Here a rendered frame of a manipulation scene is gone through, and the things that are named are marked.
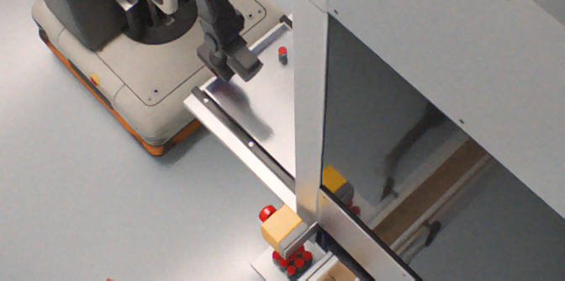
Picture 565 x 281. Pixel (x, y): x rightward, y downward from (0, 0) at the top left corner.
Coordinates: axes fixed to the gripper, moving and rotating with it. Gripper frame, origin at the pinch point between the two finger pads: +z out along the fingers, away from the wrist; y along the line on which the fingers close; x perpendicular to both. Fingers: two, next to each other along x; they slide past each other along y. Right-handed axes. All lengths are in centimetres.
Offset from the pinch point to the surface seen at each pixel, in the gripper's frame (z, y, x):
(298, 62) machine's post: -76, 27, -13
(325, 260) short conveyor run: -10, 49, -15
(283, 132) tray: -0.4, 20.9, 1.0
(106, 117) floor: 100, -40, -11
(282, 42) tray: 2.5, 3.6, 17.3
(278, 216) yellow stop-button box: -18.1, 36.3, -17.4
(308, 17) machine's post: -90, 27, -13
